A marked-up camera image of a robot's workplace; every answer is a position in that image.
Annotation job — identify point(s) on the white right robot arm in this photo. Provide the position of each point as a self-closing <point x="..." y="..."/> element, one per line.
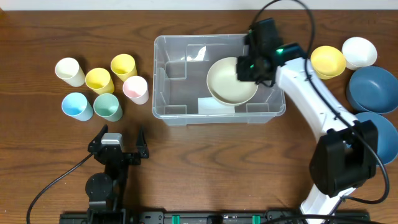
<point x="346" y="151"/>

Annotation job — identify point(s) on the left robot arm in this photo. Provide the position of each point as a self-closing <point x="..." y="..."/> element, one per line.
<point x="106" y="189"/>

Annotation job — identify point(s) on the dark blue large bowl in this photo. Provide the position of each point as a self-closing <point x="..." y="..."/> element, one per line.
<point x="372" y="89"/>

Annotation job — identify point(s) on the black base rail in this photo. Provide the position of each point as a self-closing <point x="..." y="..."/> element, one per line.
<point x="177" y="218"/>

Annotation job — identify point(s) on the yellow plastic cup rear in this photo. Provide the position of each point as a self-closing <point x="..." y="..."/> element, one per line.
<point x="124" y="66"/>

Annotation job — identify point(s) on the mint green plastic cup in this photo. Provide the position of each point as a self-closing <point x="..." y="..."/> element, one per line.
<point x="107" y="106"/>

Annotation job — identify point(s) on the yellow plastic cup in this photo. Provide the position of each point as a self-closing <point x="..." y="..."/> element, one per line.
<point x="124" y="66"/>
<point x="99" y="80"/>

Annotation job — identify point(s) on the light blue plastic cup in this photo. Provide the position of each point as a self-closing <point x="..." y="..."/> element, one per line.
<point x="77" y="106"/>

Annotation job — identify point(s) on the clear plastic storage bin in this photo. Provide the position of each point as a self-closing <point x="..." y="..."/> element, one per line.
<point x="181" y="64"/>

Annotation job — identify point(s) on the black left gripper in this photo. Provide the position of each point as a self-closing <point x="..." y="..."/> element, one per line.
<point x="123" y="156"/>

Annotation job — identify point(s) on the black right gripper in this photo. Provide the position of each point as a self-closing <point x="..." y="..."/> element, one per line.
<point x="245" y="70"/>

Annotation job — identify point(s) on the white small bowl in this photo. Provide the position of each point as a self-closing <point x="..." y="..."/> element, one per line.
<point x="359" y="52"/>

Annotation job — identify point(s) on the yellow small bowl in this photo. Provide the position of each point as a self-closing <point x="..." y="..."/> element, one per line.
<point x="327" y="62"/>

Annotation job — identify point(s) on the pink plastic cup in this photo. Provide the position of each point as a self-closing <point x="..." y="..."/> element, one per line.
<point x="136" y="89"/>

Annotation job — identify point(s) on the white label in bin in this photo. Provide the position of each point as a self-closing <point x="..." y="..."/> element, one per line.
<point x="210" y="106"/>

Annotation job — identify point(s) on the yellow plastic cup front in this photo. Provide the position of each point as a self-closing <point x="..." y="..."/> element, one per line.
<point x="99" y="80"/>

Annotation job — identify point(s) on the cream white plastic cup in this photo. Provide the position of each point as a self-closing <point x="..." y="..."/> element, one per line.
<point x="69" y="70"/>

